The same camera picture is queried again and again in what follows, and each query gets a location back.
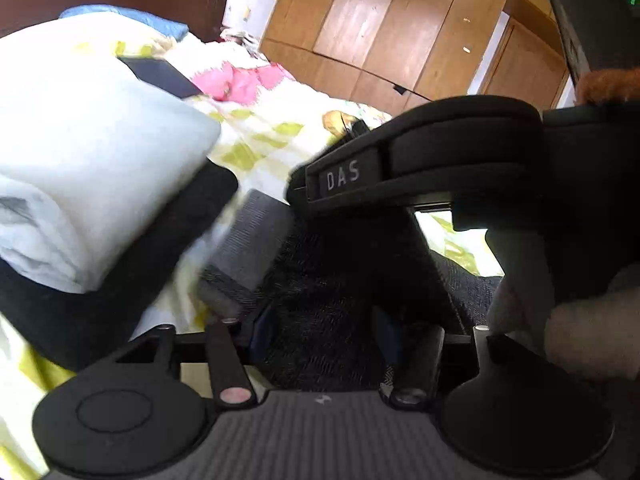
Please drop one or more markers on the brown fuzzy cloth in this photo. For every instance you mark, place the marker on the brown fuzzy cloth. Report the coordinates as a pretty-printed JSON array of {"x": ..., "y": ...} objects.
[{"x": 605, "y": 85}]

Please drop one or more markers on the flat black rectangle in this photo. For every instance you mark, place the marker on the flat black rectangle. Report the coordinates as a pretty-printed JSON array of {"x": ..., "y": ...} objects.
[{"x": 162, "y": 77}]

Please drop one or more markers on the wooden wardrobe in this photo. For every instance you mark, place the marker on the wooden wardrobe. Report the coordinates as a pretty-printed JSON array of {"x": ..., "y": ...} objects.
[{"x": 390, "y": 25}]

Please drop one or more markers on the green checked plastic sheet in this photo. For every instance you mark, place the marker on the green checked plastic sheet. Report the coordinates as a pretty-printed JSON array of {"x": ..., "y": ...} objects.
[{"x": 260, "y": 150}]

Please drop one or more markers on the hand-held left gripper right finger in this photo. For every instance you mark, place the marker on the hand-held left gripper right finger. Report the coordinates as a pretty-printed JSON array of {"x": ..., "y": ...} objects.
[{"x": 387, "y": 332}]

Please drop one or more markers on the folded black cloth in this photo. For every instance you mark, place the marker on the folded black cloth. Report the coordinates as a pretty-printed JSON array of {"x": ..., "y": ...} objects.
[{"x": 100, "y": 310}]

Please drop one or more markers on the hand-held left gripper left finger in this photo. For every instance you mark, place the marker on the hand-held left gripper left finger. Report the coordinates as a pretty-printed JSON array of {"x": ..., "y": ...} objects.
[{"x": 262, "y": 332}]

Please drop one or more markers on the folded white cloth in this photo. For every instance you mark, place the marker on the folded white cloth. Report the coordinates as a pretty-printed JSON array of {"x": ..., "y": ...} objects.
[{"x": 100, "y": 160}]

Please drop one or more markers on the person's right hand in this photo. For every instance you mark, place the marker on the person's right hand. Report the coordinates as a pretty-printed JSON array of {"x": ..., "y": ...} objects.
[{"x": 590, "y": 330}]

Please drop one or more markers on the pink cartoon print quilt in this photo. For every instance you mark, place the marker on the pink cartoon print quilt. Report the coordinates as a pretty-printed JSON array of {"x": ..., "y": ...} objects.
[{"x": 240, "y": 77}]

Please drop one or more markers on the dark grey checked pants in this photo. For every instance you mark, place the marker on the dark grey checked pants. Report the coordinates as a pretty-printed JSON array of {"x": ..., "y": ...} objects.
[{"x": 325, "y": 285}]

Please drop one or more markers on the blue pillow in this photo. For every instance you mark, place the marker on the blue pillow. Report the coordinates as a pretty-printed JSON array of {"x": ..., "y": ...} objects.
[{"x": 130, "y": 17}]

